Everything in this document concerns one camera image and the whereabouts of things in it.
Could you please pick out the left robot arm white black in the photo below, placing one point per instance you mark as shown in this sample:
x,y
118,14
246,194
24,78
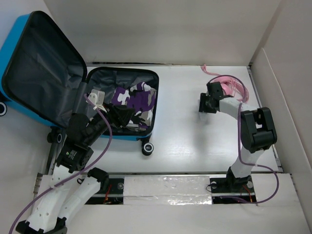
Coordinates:
x,y
73,182

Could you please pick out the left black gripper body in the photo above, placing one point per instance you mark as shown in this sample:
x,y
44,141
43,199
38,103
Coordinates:
x,y
101,125

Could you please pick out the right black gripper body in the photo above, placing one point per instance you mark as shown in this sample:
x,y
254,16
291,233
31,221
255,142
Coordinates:
x,y
213,110

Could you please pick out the purple camouflage clothing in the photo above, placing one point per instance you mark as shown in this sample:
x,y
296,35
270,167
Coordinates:
x,y
142,98

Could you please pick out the metal base rail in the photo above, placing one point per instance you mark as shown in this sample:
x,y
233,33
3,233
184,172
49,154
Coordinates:
x,y
113,193

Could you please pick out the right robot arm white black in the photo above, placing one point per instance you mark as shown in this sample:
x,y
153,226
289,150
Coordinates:
x,y
256,134

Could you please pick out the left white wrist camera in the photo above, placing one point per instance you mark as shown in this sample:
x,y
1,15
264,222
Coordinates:
x,y
97,98

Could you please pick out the blue kids suitcase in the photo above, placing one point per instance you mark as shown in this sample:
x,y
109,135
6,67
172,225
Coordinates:
x,y
43,76

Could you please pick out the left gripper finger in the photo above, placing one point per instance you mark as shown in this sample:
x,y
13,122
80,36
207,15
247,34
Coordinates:
x,y
121,110
120,121

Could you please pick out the silver tape strip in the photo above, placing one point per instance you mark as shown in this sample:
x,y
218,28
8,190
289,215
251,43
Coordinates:
x,y
166,190

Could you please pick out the pink headphones with cable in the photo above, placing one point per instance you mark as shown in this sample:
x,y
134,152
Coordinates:
x,y
229,84

